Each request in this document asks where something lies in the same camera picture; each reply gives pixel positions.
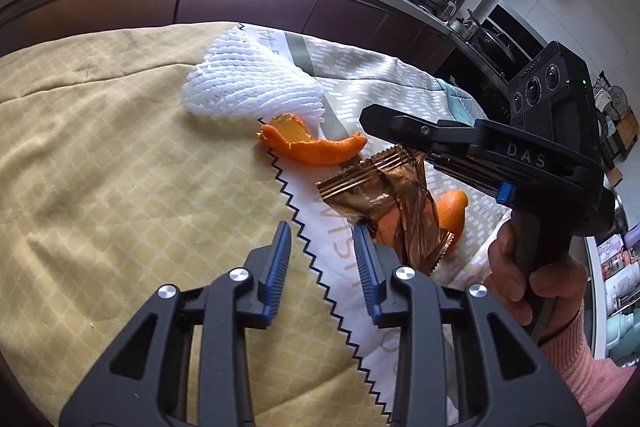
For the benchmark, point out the black gas stove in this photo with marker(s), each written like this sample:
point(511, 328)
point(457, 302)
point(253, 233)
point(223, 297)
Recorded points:
point(490, 42)

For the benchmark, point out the thick orange peel wedge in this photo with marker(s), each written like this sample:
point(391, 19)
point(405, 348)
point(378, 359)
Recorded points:
point(452, 212)

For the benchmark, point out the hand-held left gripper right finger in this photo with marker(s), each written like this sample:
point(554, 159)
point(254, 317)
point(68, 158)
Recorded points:
point(367, 277)

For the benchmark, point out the person's right forearm pink sleeve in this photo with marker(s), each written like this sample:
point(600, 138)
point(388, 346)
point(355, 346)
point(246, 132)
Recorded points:
point(590, 367)

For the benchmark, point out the person's right hand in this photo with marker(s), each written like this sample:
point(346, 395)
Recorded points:
point(555, 282)

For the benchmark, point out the curved orange peel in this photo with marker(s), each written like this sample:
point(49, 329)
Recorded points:
point(310, 152)

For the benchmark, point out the white foam fruit net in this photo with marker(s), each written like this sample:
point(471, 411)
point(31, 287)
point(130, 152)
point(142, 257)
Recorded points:
point(250, 82)

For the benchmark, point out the gold foil snack wrapper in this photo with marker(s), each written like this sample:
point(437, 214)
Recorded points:
point(380, 202)

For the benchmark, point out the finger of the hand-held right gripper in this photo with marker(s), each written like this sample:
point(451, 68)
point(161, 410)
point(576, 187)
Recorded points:
point(465, 172)
point(400, 124)

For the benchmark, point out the yellow and white patterned tablecloth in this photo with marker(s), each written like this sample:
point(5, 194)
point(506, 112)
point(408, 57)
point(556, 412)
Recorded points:
point(125, 182)

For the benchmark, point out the storage shelf with bottles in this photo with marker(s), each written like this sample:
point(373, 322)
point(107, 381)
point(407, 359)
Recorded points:
point(617, 287)

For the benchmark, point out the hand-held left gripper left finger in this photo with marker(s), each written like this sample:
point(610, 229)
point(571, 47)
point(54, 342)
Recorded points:
point(275, 277)

